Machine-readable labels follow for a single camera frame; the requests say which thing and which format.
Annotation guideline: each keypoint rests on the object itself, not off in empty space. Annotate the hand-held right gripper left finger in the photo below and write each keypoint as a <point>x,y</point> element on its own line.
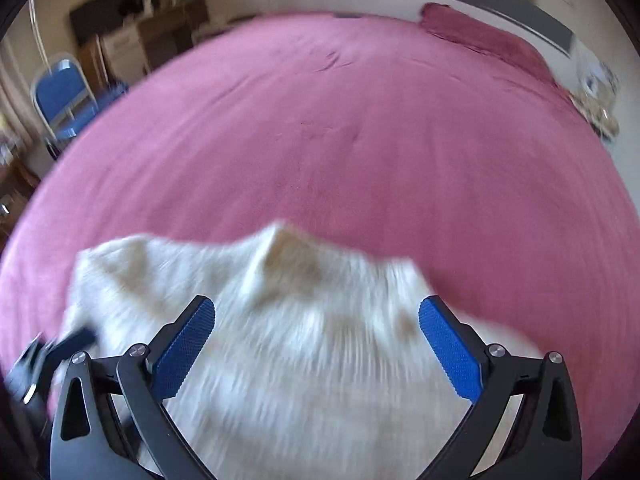
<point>185,345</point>

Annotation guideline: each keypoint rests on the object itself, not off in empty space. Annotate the brown wooden panel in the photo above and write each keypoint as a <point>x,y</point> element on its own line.
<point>92,57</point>

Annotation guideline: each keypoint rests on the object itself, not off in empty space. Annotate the blue chair with white frame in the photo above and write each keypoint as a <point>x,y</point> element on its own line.
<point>60,100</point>

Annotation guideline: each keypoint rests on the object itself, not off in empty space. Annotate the white drawer cabinet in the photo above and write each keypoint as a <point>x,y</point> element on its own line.
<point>122,50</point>

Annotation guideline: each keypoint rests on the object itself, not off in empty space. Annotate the patterned beige curtain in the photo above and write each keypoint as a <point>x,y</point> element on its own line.
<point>10,85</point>

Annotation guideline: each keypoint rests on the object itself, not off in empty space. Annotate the white lamp pole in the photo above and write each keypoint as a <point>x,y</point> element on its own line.
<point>37,30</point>

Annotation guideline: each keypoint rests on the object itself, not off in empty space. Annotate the white knitted sweater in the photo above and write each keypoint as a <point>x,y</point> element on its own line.
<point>310,350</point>

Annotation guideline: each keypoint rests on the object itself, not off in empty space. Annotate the black television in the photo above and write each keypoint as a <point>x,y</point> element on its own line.
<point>112,2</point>

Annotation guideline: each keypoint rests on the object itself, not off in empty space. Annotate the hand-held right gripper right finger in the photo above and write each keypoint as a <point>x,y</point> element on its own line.
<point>450,347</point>

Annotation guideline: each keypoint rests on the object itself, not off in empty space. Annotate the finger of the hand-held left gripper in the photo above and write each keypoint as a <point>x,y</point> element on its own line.
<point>75,341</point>

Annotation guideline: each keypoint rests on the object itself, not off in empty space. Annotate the pink pillow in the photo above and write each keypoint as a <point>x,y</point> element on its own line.
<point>485,40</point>

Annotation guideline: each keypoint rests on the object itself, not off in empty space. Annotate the wooden side table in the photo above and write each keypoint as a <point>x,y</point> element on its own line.
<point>12,195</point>

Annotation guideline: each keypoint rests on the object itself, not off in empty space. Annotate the bed with pink blanket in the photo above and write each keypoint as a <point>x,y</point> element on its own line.
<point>325,125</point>

